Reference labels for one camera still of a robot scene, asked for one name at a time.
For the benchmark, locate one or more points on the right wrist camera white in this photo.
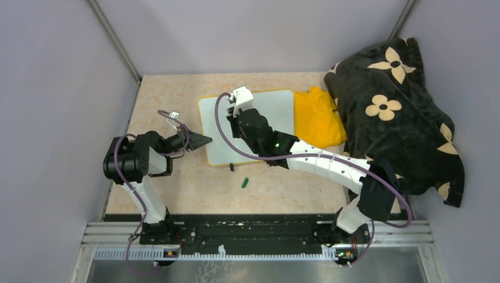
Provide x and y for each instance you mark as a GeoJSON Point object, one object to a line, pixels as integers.
{"type": "Point", "coordinates": [242, 99]}

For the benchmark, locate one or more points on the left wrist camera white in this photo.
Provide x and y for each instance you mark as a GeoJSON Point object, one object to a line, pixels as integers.
{"type": "Point", "coordinates": [172, 118]}

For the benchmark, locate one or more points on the yellow folded cloth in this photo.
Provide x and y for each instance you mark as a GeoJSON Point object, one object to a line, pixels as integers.
{"type": "Point", "coordinates": [316, 118]}

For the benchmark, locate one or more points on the green marker cap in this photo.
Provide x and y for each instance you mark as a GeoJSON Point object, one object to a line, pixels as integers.
{"type": "Point", "coordinates": [244, 183]}

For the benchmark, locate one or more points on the black floral blanket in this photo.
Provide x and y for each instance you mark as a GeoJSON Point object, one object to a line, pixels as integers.
{"type": "Point", "coordinates": [388, 113]}

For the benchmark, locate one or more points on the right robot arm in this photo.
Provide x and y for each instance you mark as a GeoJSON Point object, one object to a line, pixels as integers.
{"type": "Point", "coordinates": [374, 184]}

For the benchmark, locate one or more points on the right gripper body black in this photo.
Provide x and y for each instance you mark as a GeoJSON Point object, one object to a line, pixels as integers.
{"type": "Point", "coordinates": [236, 132]}

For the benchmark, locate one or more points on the yellow-framed whiteboard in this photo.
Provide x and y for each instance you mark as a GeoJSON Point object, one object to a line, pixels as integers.
{"type": "Point", "coordinates": [276, 106]}

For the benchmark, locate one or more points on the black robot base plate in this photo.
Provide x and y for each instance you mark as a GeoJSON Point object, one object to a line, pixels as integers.
{"type": "Point", "coordinates": [264, 236]}

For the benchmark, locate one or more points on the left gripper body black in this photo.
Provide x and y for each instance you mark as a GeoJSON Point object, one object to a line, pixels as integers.
{"type": "Point", "coordinates": [176, 142]}

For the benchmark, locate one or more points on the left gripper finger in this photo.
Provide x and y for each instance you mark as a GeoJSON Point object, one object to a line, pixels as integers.
{"type": "Point", "coordinates": [192, 137]}
{"type": "Point", "coordinates": [198, 143]}

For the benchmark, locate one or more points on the aluminium rail frame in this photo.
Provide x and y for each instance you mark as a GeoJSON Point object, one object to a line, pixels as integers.
{"type": "Point", "coordinates": [114, 238]}

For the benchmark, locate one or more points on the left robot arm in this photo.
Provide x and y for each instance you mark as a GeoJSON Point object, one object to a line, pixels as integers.
{"type": "Point", "coordinates": [131, 162]}

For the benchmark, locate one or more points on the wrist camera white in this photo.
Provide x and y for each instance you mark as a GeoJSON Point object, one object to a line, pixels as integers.
{"type": "Point", "coordinates": [242, 99]}
{"type": "Point", "coordinates": [172, 118]}

